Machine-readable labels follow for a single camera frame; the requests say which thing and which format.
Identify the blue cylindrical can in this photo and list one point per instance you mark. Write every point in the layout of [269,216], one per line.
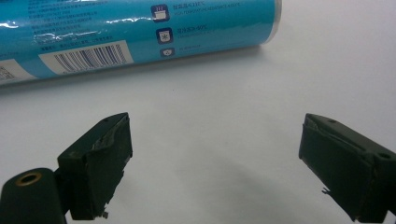
[130,31]

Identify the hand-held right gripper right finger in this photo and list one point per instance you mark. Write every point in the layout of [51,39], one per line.
[348,168]

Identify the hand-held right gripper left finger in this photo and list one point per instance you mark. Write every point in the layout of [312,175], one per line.
[93,168]

